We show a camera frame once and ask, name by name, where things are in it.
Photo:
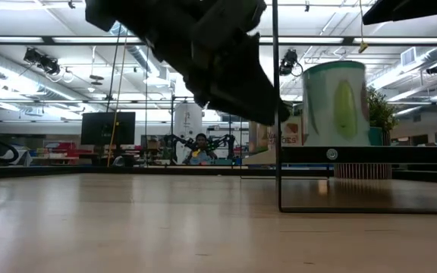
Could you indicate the red storage boxes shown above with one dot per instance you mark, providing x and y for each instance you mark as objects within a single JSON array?
[{"x": 65, "y": 146}]

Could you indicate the yellow hanging tag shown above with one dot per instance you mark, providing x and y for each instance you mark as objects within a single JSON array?
[{"x": 362, "y": 47}]

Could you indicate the hanging black camera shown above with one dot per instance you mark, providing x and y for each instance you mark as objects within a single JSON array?
[{"x": 289, "y": 60}]

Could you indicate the green potted plant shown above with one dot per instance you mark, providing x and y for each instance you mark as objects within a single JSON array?
[{"x": 381, "y": 110}]

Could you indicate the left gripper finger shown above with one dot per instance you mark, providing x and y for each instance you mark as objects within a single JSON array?
[{"x": 252, "y": 98}]

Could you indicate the small round ceiling lamp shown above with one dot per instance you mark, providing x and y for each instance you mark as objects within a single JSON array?
[{"x": 96, "y": 77}]

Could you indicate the black monitor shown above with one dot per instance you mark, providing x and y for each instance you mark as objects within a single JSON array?
[{"x": 97, "y": 129}]

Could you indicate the corn picture tin can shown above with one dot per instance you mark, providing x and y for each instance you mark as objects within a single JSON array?
[{"x": 336, "y": 113}]

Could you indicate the white air vent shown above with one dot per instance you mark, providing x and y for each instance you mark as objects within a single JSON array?
[{"x": 408, "y": 57}]

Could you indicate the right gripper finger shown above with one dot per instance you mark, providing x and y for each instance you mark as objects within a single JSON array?
[{"x": 400, "y": 9}]

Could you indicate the black ceiling projector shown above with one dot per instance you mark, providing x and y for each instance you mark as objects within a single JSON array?
[{"x": 434, "y": 69}]

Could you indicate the person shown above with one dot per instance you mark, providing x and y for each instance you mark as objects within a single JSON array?
[{"x": 200, "y": 141}]

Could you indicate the black ceiling spotlight cluster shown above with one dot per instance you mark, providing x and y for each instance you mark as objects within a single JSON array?
[{"x": 49, "y": 66}]

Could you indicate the silver ventilation duct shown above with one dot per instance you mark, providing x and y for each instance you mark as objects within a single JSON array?
[{"x": 13, "y": 77}]

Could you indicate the black background robot arm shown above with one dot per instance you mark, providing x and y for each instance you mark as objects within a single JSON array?
[
  {"x": 224, "y": 141},
  {"x": 180, "y": 142}
]

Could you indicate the white round pillar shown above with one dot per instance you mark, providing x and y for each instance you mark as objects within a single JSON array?
[{"x": 186, "y": 121}]

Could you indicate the yellow pole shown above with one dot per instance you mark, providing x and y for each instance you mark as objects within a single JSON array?
[{"x": 113, "y": 129}]

